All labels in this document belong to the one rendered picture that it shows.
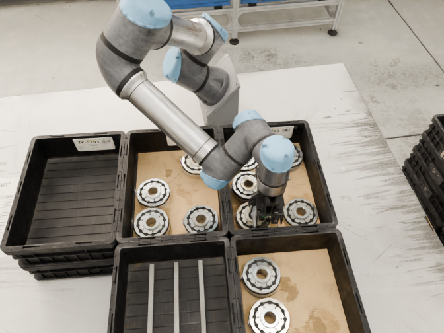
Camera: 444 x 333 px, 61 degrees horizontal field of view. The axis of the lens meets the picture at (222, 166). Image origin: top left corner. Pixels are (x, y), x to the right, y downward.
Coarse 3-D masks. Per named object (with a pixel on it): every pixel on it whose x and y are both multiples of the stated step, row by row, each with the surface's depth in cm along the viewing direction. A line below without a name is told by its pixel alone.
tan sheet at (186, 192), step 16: (144, 160) 127; (160, 160) 127; (176, 160) 127; (144, 176) 123; (160, 176) 123; (176, 176) 123; (176, 192) 119; (192, 192) 119; (208, 192) 119; (176, 208) 116; (176, 224) 112
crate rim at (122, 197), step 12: (132, 132) 121; (144, 132) 121; (156, 132) 121; (216, 132) 121; (120, 192) 107; (120, 204) 105; (120, 216) 103; (120, 228) 100; (228, 228) 100; (120, 240) 98; (132, 240) 98; (144, 240) 98; (156, 240) 98
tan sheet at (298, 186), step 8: (296, 144) 131; (304, 168) 125; (296, 176) 123; (304, 176) 123; (288, 184) 121; (296, 184) 121; (304, 184) 121; (288, 192) 119; (296, 192) 119; (304, 192) 119; (232, 200) 117; (288, 200) 117; (312, 200) 117; (232, 208) 116; (272, 224) 112; (280, 224) 112
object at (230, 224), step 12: (300, 120) 124; (312, 144) 118; (324, 180) 110; (228, 192) 107; (324, 192) 107; (228, 204) 105; (228, 216) 103; (264, 228) 100; (276, 228) 100; (288, 228) 100; (300, 228) 100; (312, 228) 100; (324, 228) 101
